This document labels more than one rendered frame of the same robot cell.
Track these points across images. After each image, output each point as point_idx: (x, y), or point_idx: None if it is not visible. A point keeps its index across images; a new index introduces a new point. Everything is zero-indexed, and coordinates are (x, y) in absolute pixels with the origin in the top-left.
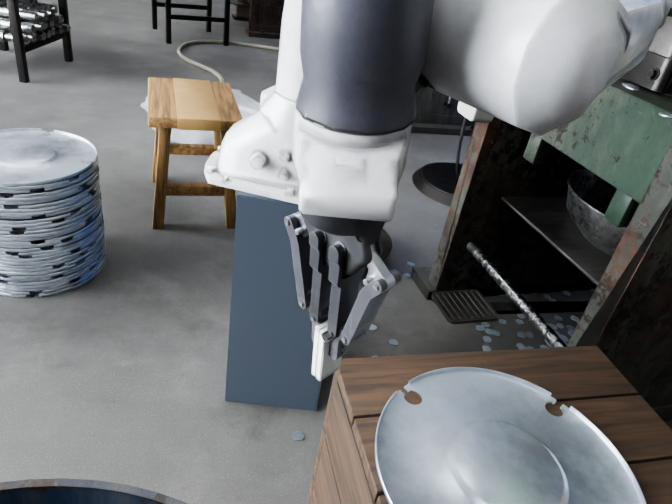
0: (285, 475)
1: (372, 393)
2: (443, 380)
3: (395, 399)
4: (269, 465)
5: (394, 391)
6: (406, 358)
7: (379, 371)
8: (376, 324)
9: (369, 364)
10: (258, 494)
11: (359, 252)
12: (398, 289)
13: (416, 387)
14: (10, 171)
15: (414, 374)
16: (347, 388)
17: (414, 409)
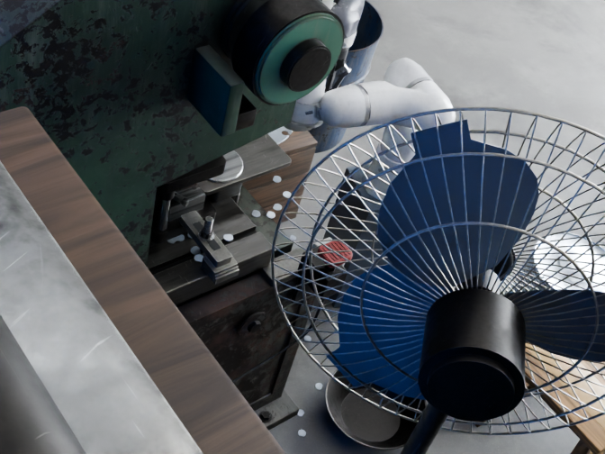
0: (311, 231)
1: (299, 131)
2: (275, 140)
3: (291, 131)
4: (321, 233)
5: (292, 134)
6: (292, 148)
7: (300, 140)
8: (305, 342)
9: (304, 142)
10: (319, 221)
11: None
12: (302, 390)
13: (284, 136)
14: (561, 249)
15: (286, 141)
16: (308, 131)
17: (283, 129)
